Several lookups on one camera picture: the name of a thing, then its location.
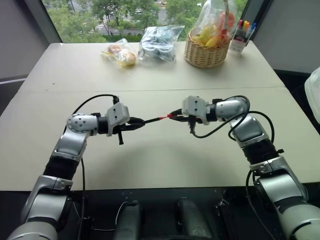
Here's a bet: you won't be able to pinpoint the dark rounded shape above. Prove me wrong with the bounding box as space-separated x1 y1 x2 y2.
115 199 144 240
175 197 214 240

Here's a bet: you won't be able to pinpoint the yellow toy bananas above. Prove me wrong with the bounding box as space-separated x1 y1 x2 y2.
196 25 222 48

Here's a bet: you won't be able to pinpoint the clear bag of bread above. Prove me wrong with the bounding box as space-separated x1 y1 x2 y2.
100 37 139 69

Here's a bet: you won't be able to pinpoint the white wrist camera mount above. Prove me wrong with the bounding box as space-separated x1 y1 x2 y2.
104 101 131 137
181 95 210 126

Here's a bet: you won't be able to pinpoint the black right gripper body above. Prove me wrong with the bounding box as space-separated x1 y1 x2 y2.
183 114 204 126

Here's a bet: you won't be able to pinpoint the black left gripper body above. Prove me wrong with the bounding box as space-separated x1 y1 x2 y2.
113 120 134 146

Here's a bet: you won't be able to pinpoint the woven wicker basket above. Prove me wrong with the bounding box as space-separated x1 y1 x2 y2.
184 0 231 69

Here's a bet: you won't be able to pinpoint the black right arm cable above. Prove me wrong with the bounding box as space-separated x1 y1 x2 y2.
188 94 276 196

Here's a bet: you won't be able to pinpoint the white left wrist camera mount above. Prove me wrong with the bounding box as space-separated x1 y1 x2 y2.
104 101 131 137

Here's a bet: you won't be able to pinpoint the white plastic object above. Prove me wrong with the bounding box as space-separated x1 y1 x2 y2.
303 66 320 121

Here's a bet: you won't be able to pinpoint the orange toy fruit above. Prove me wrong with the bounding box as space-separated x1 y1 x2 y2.
216 10 236 29

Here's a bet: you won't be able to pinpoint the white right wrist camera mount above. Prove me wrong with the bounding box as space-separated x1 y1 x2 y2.
181 95 210 126

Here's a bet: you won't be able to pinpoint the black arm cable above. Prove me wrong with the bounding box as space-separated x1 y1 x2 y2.
188 94 276 196
64 93 120 226

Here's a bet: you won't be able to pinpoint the clear plastic basket wrap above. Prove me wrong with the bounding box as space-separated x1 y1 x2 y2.
193 0 239 49

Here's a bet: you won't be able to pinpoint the clear bag of blue items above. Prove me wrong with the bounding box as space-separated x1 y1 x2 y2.
137 24 186 64

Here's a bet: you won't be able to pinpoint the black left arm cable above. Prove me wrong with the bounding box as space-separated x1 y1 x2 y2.
64 93 120 226

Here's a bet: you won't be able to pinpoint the white marker pack box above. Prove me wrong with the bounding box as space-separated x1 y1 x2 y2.
228 26 255 55

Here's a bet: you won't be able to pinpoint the black marker with red tip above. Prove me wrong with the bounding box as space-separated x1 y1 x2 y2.
139 113 171 125

